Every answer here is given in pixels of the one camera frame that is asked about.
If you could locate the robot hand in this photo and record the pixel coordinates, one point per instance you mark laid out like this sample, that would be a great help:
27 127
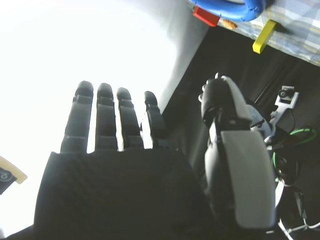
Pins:
120 195

